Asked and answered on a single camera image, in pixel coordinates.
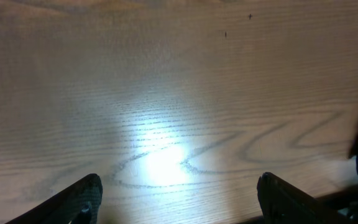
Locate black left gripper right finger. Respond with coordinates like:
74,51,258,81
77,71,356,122
257,172,350,224

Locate black aluminium mounting rail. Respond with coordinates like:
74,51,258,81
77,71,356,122
244,184,358,224

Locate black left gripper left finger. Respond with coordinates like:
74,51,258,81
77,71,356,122
7,174,103,224

